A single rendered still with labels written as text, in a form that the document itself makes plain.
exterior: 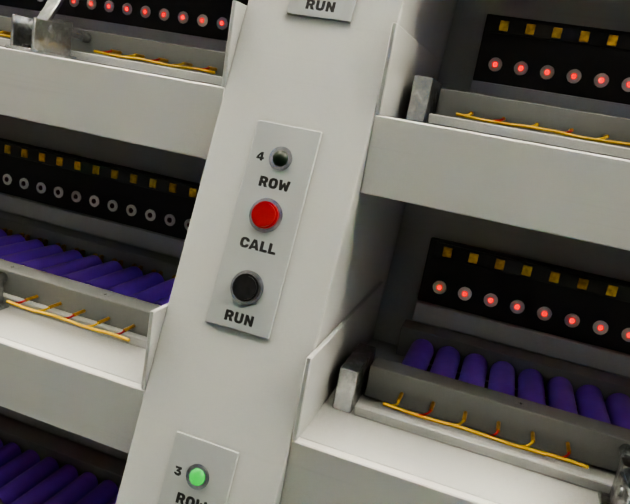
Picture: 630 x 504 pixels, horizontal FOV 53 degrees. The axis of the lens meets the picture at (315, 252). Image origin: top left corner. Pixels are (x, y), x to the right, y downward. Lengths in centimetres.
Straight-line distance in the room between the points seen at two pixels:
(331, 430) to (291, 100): 19
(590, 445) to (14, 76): 44
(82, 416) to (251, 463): 12
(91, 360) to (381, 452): 19
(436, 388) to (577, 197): 15
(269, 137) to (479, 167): 12
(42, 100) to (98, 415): 21
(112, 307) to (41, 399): 7
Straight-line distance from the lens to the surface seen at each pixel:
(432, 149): 36
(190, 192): 57
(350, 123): 36
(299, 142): 37
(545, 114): 43
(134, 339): 45
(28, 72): 48
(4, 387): 46
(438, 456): 38
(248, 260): 36
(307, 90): 38
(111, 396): 41
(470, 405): 41
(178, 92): 41
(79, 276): 52
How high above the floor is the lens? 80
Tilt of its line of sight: 2 degrees up
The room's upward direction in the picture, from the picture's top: 14 degrees clockwise
